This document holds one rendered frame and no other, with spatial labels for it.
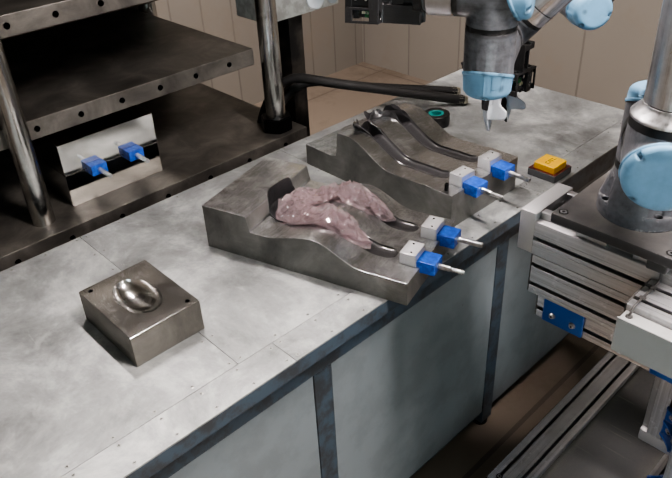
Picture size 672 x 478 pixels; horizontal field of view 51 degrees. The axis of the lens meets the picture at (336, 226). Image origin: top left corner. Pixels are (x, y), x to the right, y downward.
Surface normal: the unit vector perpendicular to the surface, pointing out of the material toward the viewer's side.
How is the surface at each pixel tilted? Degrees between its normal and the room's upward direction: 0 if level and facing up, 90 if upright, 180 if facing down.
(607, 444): 0
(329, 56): 90
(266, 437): 90
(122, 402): 0
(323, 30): 90
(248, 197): 0
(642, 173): 97
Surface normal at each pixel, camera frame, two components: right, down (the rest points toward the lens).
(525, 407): -0.04, -0.84
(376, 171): -0.72, 0.39
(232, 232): -0.48, 0.49
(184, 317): 0.69, 0.36
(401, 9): -0.34, 0.40
